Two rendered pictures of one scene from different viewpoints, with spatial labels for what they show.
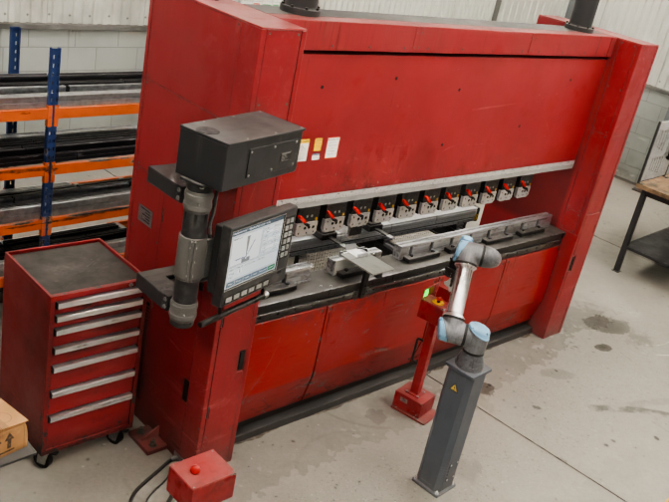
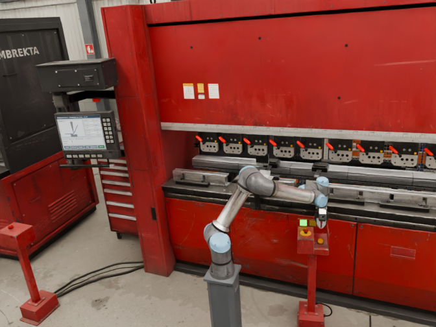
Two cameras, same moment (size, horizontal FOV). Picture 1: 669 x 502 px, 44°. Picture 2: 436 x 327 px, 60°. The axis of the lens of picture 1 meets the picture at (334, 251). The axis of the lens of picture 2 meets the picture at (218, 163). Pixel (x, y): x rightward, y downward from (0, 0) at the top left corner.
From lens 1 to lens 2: 4.19 m
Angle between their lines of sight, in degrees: 66
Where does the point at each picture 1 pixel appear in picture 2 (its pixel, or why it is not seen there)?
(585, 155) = not seen: outside the picture
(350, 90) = (217, 48)
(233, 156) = (43, 72)
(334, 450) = not seen: hidden behind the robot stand
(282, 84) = (123, 41)
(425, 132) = (311, 85)
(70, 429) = (121, 224)
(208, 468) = (15, 230)
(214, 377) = (139, 217)
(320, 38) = (176, 13)
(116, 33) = not seen: hidden behind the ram
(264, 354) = (185, 220)
